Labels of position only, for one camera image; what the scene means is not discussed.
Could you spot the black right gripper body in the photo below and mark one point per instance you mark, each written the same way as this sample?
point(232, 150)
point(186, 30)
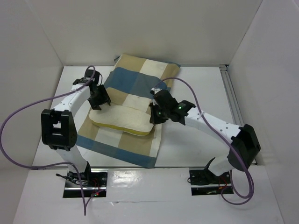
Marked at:
point(155, 115)

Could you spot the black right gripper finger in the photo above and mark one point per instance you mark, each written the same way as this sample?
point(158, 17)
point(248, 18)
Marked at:
point(153, 113)
point(160, 119)

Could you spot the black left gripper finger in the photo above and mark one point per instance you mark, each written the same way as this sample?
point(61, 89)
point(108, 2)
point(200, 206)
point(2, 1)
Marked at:
point(95, 105)
point(104, 97)

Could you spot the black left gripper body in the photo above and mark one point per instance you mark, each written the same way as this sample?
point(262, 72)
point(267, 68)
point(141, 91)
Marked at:
point(98, 96)

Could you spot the blue beige patchwork pillowcase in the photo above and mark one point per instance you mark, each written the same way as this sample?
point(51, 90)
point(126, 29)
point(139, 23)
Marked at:
point(129, 84)

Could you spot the cream and yellow pillow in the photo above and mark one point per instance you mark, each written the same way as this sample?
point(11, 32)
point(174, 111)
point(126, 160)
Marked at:
point(122, 118)

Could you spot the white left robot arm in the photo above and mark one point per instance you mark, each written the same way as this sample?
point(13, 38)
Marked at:
point(58, 127)

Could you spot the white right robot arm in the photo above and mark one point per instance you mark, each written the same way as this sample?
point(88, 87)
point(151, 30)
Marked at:
point(241, 140)

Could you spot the aluminium rail right side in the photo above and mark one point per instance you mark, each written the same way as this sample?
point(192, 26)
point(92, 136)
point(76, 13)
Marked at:
point(232, 100)

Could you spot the aluminium rail front edge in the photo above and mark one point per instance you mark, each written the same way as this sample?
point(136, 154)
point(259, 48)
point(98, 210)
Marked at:
point(120, 167)

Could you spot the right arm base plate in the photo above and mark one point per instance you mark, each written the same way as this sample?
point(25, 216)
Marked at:
point(203, 184)

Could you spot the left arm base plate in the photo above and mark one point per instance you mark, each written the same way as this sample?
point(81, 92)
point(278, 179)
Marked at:
point(96, 186)

